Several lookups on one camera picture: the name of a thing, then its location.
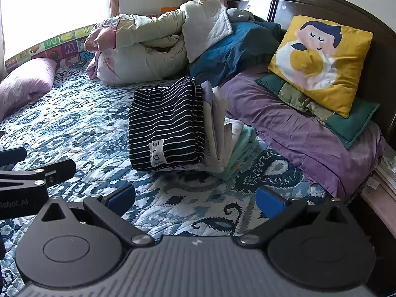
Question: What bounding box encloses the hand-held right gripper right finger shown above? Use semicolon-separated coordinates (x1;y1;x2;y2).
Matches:
237;186;372;248

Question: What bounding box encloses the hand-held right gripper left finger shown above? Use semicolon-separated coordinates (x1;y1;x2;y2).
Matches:
32;182;155;248

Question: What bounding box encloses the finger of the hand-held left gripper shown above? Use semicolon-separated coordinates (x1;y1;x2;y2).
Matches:
0;147;28;167
0;159;77;190

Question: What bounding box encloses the black white striped shirt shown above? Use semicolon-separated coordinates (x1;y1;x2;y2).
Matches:
128;77;206;172

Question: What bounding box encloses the mint green folded garment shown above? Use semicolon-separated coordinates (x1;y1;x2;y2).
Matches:
213;125;263;181

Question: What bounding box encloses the lilac floral pillow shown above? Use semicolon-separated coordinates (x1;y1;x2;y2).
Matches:
0;57;58;121

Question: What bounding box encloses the white folded garment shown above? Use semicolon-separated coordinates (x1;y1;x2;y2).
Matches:
223;118;246;149

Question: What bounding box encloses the lavender white sweatshirt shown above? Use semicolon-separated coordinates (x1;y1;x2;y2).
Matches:
199;80;229;174

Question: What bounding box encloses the green patchwork pillow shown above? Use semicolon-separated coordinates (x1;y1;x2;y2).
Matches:
254;74;380;149

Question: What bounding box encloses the pink bedside cabinet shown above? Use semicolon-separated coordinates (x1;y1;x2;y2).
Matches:
360;173;396;242

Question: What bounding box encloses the colourful alphabet play mat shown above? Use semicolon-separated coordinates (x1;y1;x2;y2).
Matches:
4;24;96;70

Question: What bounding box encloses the yellow printed cushion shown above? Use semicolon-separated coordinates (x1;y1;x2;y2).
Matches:
268;15;373;119

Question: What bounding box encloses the white pink floral comforter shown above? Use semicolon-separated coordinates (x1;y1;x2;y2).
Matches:
84;0;233;86

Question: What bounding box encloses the bright window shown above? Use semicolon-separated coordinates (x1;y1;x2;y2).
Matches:
0;0;112;62

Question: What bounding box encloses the teal blue blanket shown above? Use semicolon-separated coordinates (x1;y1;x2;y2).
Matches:
187;20;282;84

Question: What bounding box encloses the dark wooden headboard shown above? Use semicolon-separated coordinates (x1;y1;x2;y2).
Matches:
223;0;396;168

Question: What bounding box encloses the grey plush toy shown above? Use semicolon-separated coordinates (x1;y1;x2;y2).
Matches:
227;8;256;23

